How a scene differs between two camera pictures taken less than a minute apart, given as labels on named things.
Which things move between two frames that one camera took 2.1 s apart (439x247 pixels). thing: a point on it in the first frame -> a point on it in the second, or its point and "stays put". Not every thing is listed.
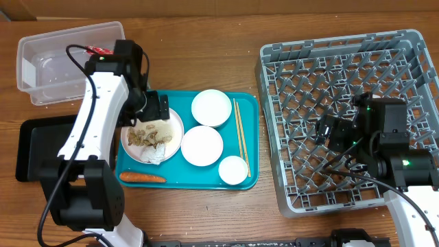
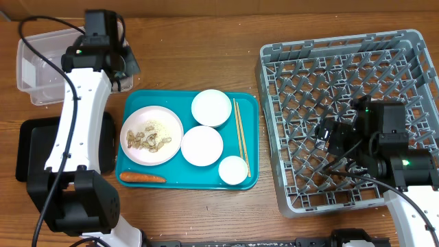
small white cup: x=233 y=170 stays put
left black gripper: x=152 y=111 -> x=130 y=65
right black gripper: x=340 y=132 stays put
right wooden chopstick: x=247 y=159 stays put
